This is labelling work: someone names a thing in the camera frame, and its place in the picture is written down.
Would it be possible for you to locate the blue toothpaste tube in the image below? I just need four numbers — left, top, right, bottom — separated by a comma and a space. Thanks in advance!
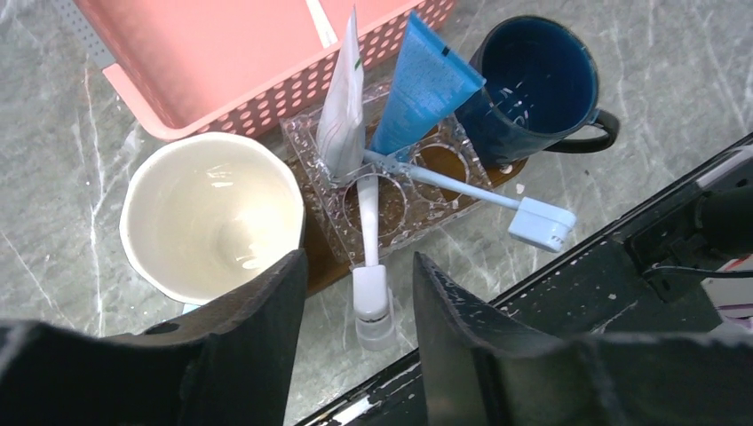
369, 12, 486, 155

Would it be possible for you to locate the dark blue mug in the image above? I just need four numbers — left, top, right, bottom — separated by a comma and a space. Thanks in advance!
455, 15, 620, 168

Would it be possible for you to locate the white toothbrush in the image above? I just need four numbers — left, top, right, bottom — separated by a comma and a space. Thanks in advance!
353, 175, 396, 351

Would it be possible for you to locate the white toothpaste tube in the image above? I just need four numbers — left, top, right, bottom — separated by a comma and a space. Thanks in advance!
316, 9, 366, 182

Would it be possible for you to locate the oval wooden tray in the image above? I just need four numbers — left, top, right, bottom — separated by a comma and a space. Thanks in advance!
281, 114, 531, 298

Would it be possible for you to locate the pink toothbrush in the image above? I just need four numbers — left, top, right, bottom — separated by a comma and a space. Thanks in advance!
305, 0, 338, 49

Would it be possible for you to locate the light blue toothbrush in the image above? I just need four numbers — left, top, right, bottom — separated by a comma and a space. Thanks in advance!
365, 150, 577, 253

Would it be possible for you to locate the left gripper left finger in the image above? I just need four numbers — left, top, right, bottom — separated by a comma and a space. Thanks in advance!
1, 249, 308, 425

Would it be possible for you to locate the clear acrylic toothbrush holder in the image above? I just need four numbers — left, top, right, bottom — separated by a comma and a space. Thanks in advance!
279, 79, 494, 269

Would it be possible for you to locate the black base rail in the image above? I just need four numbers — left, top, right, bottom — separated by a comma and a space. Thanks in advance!
285, 137, 752, 425

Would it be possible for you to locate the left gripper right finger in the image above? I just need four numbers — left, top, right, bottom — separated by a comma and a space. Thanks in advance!
412, 253, 752, 425

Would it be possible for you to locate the pink plastic basket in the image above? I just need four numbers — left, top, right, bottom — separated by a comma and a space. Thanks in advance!
54, 0, 454, 141

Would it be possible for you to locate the light blue mug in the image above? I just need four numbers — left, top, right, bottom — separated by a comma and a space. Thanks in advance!
119, 132, 305, 305

